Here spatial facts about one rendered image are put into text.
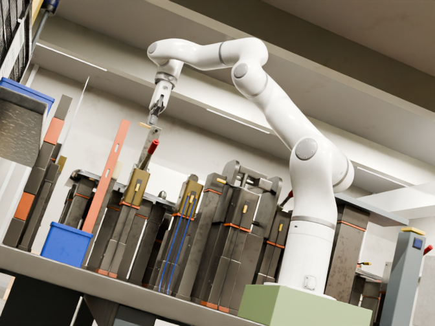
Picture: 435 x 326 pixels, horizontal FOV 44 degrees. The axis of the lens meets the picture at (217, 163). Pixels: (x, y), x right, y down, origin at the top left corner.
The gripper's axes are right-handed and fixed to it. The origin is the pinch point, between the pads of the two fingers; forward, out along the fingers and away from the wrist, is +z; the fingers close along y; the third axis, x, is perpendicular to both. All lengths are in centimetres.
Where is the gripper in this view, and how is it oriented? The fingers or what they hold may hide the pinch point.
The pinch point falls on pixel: (151, 121)
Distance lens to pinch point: 200.6
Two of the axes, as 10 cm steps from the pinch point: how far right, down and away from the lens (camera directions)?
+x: -9.0, -3.5, -2.7
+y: -3.4, 1.5, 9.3
